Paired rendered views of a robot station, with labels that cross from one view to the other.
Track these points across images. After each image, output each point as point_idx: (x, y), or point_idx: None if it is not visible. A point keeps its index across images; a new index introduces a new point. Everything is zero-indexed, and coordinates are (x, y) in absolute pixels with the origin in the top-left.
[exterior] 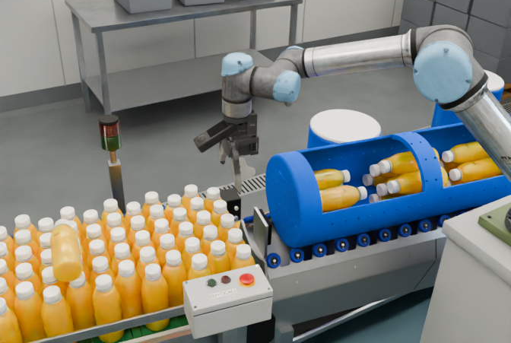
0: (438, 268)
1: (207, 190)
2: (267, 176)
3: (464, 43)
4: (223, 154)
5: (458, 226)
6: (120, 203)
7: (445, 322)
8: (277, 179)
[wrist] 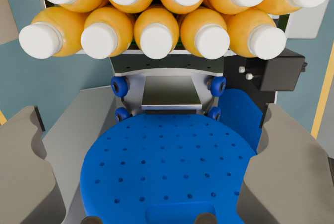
0: None
1: (278, 31)
2: (248, 159)
3: None
4: (247, 166)
5: None
6: None
7: (62, 181)
8: (204, 180)
